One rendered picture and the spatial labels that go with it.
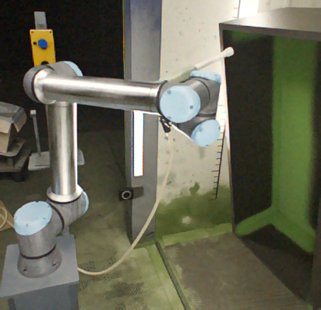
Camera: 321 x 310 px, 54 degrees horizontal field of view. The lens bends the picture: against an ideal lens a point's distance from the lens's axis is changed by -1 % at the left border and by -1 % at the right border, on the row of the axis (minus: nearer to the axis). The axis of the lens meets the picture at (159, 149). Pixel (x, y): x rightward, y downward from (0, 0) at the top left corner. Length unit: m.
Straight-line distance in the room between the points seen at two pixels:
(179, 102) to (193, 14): 1.24
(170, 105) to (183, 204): 1.67
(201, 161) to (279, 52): 0.96
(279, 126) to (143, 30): 0.92
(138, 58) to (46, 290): 1.27
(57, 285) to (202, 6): 1.62
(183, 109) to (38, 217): 0.81
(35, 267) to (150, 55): 1.25
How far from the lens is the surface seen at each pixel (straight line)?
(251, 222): 2.07
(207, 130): 0.94
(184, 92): 0.77
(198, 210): 2.50
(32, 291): 1.47
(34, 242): 1.41
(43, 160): 2.08
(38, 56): 1.98
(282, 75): 1.73
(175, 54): 1.96
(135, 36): 1.88
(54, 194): 1.45
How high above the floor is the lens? 1.69
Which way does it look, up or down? 25 degrees down
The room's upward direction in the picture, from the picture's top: 2 degrees clockwise
